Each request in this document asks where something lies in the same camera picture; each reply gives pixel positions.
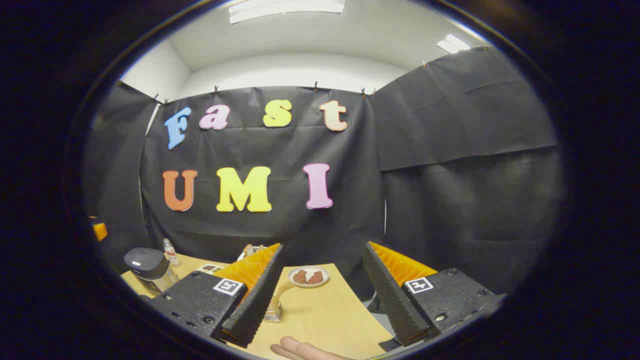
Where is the black silver rice cooker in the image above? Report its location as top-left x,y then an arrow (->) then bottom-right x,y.
123,247 -> 179,296

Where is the wooden spoon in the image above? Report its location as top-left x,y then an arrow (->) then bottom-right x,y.
271,281 -> 302,307

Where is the metal wire chopstick holder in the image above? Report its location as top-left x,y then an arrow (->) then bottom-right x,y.
263,299 -> 284,324

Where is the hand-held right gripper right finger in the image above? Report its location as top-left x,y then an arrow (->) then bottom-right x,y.
362,241 -> 508,348

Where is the small ceiling light panel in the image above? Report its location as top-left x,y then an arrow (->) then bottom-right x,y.
436,33 -> 472,54

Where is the white round plate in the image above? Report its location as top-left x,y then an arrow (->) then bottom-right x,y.
288,266 -> 331,288

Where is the black backdrop cloth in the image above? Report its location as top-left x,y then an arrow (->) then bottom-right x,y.
82,46 -> 563,301

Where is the large ceiling light panel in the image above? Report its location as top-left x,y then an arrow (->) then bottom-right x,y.
229,0 -> 347,25

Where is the clear plastic bottle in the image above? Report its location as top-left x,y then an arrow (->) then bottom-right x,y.
162,238 -> 180,267

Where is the white toaster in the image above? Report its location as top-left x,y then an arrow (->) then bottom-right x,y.
237,244 -> 267,261

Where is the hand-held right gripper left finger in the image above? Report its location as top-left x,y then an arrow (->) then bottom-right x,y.
150,242 -> 284,349

